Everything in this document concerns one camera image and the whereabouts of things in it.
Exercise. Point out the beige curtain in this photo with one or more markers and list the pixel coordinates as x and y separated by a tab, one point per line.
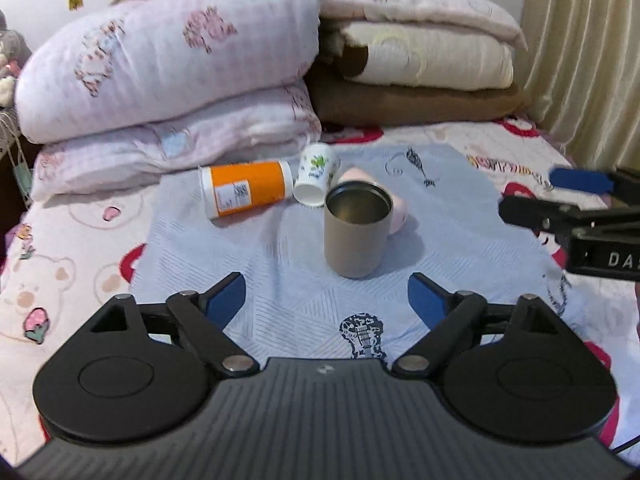
585	50

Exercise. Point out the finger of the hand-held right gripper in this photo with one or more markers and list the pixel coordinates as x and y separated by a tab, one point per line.
530	212
580	180

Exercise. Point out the light blue printed cloth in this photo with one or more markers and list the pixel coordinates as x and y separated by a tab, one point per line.
280	260

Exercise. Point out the pink cup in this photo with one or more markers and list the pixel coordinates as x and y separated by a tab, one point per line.
398	215

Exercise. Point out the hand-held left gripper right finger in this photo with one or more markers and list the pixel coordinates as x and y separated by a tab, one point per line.
425	296

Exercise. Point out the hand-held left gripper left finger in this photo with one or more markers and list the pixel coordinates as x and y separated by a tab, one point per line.
227	296

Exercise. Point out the green face mask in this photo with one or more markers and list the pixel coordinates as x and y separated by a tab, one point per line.
22	180

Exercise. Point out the brown folded blanket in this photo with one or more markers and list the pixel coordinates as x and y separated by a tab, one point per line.
415	102

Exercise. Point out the taupe metal-lined cup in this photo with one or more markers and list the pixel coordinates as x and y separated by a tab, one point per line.
355	250

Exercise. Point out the pink printed folded quilt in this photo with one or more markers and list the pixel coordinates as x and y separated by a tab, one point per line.
150	150
165	55

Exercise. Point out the orange bottle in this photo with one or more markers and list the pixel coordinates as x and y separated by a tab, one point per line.
250	185

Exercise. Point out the stack of folded blankets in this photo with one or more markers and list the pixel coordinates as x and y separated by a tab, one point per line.
415	0

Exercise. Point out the white floral cup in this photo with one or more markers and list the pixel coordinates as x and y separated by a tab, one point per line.
316	170

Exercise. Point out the plush toys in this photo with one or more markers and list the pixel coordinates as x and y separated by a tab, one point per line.
10	70

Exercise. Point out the cream folded blanket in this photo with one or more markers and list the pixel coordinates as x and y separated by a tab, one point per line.
440	57

